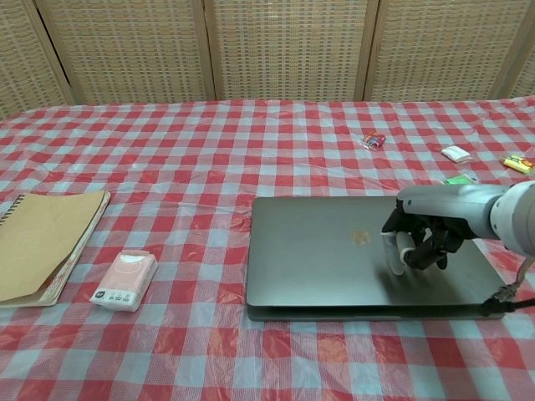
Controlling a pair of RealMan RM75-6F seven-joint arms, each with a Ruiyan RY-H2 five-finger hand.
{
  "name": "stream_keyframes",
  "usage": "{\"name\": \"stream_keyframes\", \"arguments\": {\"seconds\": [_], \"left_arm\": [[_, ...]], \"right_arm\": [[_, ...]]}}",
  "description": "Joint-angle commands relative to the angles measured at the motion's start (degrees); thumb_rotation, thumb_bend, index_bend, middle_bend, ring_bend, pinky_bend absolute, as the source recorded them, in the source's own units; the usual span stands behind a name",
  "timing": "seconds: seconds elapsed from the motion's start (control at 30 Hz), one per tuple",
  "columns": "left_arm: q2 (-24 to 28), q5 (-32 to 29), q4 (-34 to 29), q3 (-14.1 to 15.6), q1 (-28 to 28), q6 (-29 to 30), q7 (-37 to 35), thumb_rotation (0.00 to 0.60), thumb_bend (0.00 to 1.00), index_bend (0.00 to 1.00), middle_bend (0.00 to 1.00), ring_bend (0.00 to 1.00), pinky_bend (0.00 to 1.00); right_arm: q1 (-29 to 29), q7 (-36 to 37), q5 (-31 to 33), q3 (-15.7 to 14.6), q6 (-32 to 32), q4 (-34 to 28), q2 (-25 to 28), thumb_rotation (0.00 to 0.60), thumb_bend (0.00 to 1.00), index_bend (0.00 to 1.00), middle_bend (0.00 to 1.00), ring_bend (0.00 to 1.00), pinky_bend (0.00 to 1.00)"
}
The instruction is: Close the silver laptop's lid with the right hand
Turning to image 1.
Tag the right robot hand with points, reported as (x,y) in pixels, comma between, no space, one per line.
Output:
(443,204)

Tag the grey laptop computer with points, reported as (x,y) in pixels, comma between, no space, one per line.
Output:
(313,250)

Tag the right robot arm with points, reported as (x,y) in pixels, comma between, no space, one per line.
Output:
(516,217)

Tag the green candy packet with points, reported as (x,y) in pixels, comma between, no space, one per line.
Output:
(457,181)

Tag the small white packet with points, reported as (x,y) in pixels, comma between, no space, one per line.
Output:
(456,153)

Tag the yellow candy packet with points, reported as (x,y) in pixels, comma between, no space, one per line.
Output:
(518,163)

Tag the red candy packet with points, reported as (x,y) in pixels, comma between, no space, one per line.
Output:
(375,140)

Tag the red white checkered tablecloth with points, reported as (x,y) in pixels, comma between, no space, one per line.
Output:
(167,167)

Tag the pink tissue pack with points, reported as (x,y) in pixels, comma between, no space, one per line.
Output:
(125,277)

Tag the brown spiral notebook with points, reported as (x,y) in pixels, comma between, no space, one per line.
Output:
(37,242)

